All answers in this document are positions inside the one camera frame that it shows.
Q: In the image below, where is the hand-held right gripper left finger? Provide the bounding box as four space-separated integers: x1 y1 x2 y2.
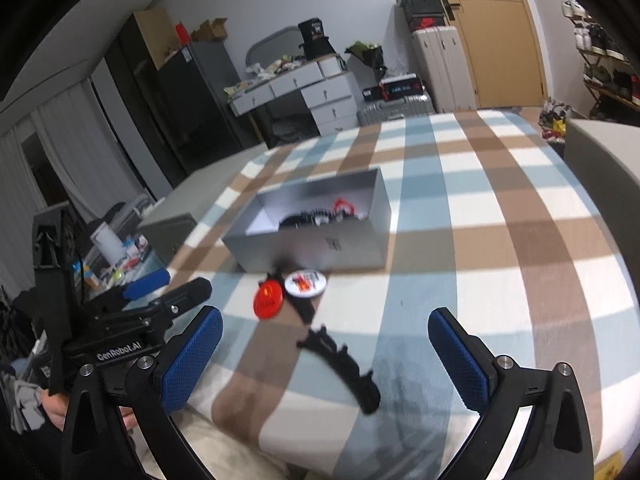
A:
60 306 225 480

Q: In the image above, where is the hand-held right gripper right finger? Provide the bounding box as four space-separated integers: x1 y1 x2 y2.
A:
427 307 596 480

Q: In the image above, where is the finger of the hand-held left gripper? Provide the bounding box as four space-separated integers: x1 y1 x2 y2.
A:
122 268 172 300
150 277 214 320

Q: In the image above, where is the red round badge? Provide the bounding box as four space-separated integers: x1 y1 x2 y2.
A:
253 280 285 322

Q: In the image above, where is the black banana hair clip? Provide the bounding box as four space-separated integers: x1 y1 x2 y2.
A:
296 325 382 416

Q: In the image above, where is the white round badge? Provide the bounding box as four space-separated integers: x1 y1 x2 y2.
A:
283 269 324 299

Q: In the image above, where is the silver rectangular box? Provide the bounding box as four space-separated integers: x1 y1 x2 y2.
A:
221 167 393 274

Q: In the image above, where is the black spiral hair tie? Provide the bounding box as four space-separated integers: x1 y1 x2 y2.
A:
278 208 334 231

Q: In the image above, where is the person's left hand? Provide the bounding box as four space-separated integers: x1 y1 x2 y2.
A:
40 388 71 432

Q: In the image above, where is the pile of small bedside bottles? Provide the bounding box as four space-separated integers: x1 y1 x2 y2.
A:
80 232 152 292

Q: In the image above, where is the white cylinder container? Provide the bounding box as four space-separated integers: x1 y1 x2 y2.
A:
90 222 125 267

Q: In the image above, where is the black metal stand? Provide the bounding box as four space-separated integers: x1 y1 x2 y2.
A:
32 204 87 397

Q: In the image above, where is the cream blanket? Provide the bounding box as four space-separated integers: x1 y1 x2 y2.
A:
134 392 313 480

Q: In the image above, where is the grey cushion block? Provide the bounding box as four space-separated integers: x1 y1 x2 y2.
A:
137 142 272 267
563 118 640 202

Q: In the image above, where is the grey cloth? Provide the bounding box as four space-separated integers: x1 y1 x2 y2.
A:
0 360 47 435

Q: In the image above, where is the checkered tablecloth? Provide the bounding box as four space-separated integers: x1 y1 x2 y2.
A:
140 107 640 480

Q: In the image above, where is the white curtain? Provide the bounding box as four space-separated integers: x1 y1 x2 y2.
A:
0 80 157 292

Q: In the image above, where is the yellow packet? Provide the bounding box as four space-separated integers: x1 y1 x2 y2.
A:
592 450 624 480

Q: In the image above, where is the dark wardrobe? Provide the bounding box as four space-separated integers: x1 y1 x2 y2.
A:
102 7 192 197

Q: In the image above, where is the black fridge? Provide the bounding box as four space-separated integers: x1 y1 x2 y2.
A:
157 41 257 162

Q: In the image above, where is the pile of desk clutter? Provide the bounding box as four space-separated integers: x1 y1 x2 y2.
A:
222 56 308 97

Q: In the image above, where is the white desk with drawers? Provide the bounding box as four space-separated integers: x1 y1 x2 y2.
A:
228 55 359 139

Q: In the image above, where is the silver suitcase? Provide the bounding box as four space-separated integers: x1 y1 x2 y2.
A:
356 92 436 129

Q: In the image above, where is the open cardboard box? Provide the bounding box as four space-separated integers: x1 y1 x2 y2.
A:
191 17 229 44

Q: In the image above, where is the grey rounded chair back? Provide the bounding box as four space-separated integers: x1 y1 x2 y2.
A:
244 25 304 69

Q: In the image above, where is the black flat box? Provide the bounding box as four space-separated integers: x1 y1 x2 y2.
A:
362 74 426 102

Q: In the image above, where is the black bag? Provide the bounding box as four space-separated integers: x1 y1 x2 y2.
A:
297 19 337 60

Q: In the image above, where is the white upright suitcase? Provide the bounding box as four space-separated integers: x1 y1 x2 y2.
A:
412 25 479 114

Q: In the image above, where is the dark wrapped bouquet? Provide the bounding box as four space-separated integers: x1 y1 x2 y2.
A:
344 40 386 82

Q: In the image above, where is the wooden door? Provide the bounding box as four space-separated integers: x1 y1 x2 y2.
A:
414 0 547 112

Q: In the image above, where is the black shoe box red logo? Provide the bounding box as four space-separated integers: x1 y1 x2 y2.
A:
404 14 450 31

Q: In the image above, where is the plain black shoe box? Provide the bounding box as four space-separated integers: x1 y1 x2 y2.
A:
400 0 447 17

